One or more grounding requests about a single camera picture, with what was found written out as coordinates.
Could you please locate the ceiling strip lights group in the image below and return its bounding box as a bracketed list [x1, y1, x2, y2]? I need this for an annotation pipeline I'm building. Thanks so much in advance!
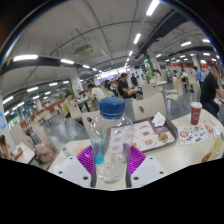
[0, 0, 221, 114]

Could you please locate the white neighbouring dining table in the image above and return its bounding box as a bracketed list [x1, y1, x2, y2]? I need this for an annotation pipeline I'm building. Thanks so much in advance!
[11, 142, 37, 164]

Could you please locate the beige chair with oval hole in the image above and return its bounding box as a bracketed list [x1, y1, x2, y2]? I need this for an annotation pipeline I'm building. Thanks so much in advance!
[81, 109, 101, 136]
[131, 92, 168, 121]

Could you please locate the printed paper tray liner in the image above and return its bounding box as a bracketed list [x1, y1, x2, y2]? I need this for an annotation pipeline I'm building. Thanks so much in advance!
[131, 120, 177, 152]

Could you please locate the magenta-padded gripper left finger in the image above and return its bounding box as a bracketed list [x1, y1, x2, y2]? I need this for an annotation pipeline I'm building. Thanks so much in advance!
[52, 145, 98, 189]

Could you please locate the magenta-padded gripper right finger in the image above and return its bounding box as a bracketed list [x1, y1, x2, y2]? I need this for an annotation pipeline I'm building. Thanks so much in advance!
[125, 145, 168, 189]

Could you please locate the fried ring snack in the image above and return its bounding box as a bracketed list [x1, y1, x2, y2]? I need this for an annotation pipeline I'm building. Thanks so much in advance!
[200, 151, 213, 164]

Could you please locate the ceiling air conditioner unit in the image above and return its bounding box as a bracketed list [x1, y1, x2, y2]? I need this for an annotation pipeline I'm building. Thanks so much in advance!
[73, 44, 95, 59]

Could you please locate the small clear bottle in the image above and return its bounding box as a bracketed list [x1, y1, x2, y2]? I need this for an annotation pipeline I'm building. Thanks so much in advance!
[62, 147, 72, 158]

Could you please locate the crumpled white napkin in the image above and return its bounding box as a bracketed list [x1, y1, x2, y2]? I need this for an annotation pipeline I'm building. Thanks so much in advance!
[151, 111, 167, 128]

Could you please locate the colourful printed sticker sheet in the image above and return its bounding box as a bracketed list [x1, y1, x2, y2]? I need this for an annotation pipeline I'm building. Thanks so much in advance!
[177, 123, 210, 146]

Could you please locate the cream yellow cup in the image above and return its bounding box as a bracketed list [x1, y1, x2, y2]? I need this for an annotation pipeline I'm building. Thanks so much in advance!
[212, 134, 224, 155]

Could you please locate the red paper cup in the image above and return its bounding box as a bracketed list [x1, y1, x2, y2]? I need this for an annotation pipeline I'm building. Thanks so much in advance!
[189, 101, 203, 126]

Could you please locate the pink backpack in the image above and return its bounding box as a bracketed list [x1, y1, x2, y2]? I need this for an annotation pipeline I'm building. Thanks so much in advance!
[34, 143, 56, 164]

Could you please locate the beige dining chairs group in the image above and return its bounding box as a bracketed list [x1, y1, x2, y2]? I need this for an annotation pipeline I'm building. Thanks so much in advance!
[9, 71, 201, 141]

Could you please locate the clear water bottle blue cap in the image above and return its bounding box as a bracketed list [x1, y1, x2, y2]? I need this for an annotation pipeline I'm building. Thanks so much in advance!
[88, 97, 135, 185]

